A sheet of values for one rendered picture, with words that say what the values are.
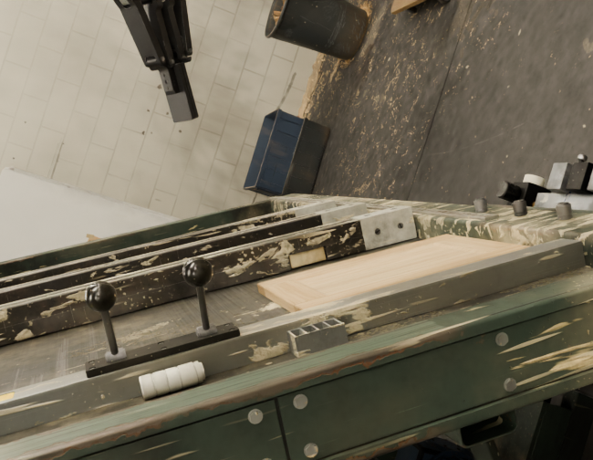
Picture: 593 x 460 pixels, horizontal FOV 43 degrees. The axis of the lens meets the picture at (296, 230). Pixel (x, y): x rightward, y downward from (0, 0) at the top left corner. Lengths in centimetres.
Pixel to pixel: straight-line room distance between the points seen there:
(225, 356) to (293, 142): 461
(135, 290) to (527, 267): 78
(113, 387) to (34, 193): 405
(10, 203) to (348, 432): 434
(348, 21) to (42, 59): 244
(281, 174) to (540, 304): 471
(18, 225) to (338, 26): 260
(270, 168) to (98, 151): 158
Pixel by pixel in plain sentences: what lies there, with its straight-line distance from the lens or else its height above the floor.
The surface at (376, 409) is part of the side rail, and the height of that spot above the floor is 126.
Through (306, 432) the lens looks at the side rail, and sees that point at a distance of 79.
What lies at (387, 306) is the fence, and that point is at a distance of 106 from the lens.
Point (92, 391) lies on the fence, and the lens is 99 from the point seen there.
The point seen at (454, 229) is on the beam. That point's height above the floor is 90.
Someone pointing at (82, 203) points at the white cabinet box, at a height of 153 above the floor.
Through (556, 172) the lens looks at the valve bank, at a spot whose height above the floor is 76.
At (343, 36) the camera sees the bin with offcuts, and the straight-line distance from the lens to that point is 567.
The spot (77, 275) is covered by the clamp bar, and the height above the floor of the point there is 155.
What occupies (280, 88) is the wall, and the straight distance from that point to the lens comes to 662.
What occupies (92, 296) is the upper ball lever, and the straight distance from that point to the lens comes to 93.
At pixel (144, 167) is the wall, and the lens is 640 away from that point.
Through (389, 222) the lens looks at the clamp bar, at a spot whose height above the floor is 96.
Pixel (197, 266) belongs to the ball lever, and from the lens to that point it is 93.
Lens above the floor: 161
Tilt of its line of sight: 17 degrees down
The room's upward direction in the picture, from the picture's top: 72 degrees counter-clockwise
